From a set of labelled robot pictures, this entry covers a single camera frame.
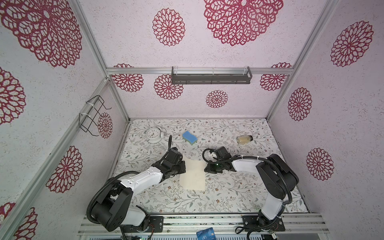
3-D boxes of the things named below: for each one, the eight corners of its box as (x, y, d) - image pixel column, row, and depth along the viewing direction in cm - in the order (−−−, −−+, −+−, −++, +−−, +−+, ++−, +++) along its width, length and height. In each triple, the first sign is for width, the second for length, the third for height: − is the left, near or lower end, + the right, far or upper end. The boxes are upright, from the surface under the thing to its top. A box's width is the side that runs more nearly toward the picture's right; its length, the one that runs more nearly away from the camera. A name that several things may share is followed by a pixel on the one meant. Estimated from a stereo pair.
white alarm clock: (146, 143, 108) (145, 139, 104) (149, 131, 115) (147, 127, 111) (162, 143, 108) (162, 139, 104) (164, 131, 115) (163, 127, 111)
